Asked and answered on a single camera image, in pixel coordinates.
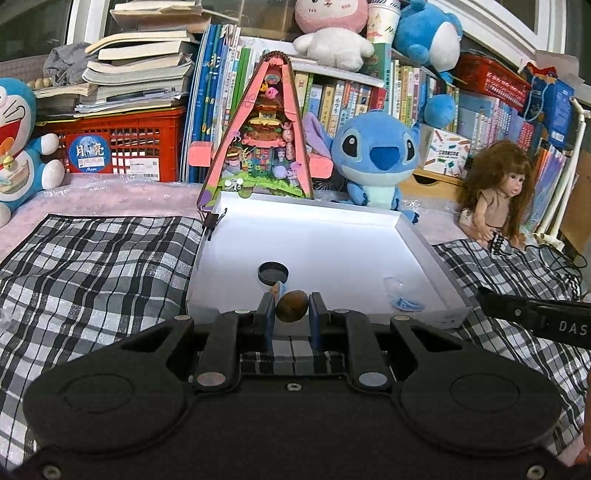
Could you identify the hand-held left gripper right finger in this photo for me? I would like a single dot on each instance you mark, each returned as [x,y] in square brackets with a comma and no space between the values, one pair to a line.
[316,323]

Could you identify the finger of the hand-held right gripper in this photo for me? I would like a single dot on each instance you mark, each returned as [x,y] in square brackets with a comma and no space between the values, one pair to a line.
[508,305]

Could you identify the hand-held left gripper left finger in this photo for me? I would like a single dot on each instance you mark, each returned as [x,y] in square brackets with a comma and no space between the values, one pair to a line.
[269,323]

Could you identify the brown wooden ball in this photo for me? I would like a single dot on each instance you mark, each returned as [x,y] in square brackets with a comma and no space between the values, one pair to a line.
[292,305]

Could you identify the blue hair clip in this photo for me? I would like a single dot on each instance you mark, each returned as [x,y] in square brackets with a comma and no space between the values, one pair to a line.
[278,290]

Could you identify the large black round lid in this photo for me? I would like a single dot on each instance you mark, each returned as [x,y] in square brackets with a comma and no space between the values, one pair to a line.
[273,273]

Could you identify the white cardboard box tray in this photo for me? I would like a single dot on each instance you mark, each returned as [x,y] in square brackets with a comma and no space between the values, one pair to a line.
[332,249]

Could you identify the black binder clip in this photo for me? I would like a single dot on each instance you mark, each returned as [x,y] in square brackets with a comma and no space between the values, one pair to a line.
[210,221]

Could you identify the long-haired baby doll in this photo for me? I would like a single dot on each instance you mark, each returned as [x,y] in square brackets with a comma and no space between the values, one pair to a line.
[503,184]

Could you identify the leaning colourful books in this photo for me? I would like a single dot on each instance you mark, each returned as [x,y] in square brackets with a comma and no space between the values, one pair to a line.
[551,184]

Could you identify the white pipe rack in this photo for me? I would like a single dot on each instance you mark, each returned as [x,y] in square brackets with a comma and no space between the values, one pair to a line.
[565,184]

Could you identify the wooden drawer box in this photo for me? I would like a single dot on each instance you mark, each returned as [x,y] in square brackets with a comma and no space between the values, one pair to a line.
[429,189]

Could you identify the small printed cardboard box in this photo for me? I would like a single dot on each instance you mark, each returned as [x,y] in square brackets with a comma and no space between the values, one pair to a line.
[445,152]

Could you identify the row of blue-spined books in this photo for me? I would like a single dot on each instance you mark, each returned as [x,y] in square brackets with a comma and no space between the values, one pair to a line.
[494,124]

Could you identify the black white checked blanket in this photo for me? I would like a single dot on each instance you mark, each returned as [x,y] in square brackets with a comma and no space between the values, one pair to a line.
[92,277]

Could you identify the pink triangular miniature house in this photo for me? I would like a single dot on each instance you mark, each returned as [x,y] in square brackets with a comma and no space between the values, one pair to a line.
[272,138]

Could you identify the blue alien plush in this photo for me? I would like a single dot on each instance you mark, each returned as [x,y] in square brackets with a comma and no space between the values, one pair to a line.
[369,143]

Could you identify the pink fleece blanket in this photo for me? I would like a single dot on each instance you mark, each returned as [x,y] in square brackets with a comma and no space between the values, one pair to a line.
[115,198]

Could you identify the blue hanging bag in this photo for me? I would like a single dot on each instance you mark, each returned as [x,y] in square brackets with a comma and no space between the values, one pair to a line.
[549,106]

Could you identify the red plastic crate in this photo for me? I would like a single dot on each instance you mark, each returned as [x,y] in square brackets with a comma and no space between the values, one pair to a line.
[147,138]

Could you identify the row of shelf books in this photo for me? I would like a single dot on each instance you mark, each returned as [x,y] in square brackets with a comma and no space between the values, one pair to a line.
[332,101]

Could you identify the red plastic basket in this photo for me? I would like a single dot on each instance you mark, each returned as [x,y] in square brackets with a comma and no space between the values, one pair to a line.
[489,81]

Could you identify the row of tall blue books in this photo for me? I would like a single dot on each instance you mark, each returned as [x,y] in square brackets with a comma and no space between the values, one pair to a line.
[207,92]

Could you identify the blue white round plush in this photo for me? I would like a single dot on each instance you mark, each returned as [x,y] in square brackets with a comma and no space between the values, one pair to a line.
[429,37]

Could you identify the stack of worn books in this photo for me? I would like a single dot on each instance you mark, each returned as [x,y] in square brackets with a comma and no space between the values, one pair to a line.
[138,69]

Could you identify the pink white plush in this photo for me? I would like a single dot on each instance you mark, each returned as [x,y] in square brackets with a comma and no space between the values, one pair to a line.
[332,37]

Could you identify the white paper cup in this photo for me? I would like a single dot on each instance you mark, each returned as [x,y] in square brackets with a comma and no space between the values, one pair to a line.
[383,21]

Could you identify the blue robot cat plush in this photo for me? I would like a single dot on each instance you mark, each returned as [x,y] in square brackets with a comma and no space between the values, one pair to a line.
[18,138]

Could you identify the grey cloth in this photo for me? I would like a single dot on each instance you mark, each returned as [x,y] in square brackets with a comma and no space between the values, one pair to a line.
[67,62]

